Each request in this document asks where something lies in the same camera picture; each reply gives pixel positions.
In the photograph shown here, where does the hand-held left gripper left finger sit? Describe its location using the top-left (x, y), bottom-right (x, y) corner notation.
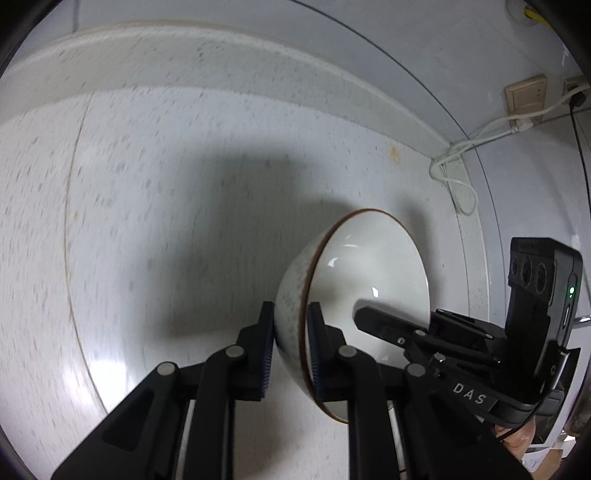
top-left (51, 301), bottom-right (278, 480)

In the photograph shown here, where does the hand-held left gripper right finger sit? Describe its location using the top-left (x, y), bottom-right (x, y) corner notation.
top-left (307, 302), bottom-right (533, 480)

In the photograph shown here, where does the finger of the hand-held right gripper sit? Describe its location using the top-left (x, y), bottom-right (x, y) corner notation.
top-left (354, 305), bottom-right (446, 366)
top-left (430, 308), bottom-right (498, 341)

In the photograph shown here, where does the white bowl with brown rim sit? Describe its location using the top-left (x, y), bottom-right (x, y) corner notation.
top-left (274, 209), bottom-right (432, 424)

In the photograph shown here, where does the person's right hand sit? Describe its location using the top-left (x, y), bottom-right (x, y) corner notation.
top-left (493, 422), bottom-right (537, 468)

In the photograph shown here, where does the thin black power cable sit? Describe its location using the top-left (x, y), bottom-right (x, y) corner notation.
top-left (569, 95), bottom-right (591, 241)

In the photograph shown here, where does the white power cable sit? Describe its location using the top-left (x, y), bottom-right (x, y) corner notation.
top-left (429, 90), bottom-right (588, 216)

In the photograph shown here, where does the beige wall socket plate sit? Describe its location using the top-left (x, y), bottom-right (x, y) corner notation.
top-left (504, 74), bottom-right (549, 124)

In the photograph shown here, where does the beige wall socket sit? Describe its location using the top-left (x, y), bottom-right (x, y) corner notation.
top-left (563, 76), bottom-right (591, 108)

